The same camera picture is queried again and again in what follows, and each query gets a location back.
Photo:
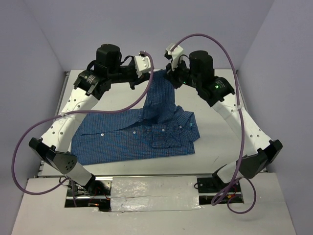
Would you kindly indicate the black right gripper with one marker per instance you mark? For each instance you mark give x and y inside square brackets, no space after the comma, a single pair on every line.
[172,75]

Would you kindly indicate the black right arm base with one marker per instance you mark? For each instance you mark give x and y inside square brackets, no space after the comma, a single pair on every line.
[208,186]

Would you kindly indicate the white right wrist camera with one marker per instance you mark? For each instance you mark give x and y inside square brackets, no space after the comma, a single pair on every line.
[173,54]

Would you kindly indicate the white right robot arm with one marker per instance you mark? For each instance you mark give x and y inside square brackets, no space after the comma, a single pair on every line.
[259,149]

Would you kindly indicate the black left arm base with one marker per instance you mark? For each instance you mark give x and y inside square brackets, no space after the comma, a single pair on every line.
[100,198]

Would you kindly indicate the white taped cover sheet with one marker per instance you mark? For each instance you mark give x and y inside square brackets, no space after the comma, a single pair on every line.
[143,194]

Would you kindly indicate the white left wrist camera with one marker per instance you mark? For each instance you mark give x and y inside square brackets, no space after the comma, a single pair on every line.
[142,64]

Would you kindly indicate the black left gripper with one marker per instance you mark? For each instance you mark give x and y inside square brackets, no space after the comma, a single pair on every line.
[135,80]

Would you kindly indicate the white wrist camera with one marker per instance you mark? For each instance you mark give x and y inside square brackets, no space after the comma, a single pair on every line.
[142,64]
[173,54]

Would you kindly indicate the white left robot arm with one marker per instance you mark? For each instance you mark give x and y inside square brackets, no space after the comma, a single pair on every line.
[89,87]

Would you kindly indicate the blue checkered long sleeve shirt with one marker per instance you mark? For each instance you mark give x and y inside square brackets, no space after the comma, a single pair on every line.
[159,129]

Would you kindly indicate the aluminium table edge rail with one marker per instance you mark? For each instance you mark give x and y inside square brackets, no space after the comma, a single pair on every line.
[53,158]

